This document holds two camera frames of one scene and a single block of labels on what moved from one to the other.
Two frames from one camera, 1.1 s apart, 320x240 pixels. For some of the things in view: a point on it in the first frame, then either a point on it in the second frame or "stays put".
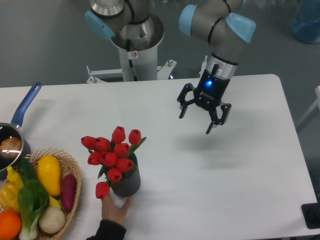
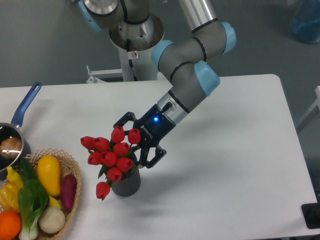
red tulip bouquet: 115,157 stays put
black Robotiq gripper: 208,94 -> 154,127
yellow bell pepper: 9,192 stays put
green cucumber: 27,169 stays put
